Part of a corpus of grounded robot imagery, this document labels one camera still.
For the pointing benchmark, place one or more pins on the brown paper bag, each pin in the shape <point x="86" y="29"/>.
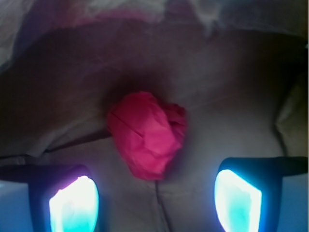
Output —
<point x="238" y="67"/>

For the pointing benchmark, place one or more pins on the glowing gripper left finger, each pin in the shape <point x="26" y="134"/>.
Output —
<point x="47" y="198"/>

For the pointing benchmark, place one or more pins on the red paper ball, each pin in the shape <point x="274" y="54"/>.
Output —
<point x="147" y="133"/>

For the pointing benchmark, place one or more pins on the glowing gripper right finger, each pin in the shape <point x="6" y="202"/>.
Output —
<point x="263" y="194"/>

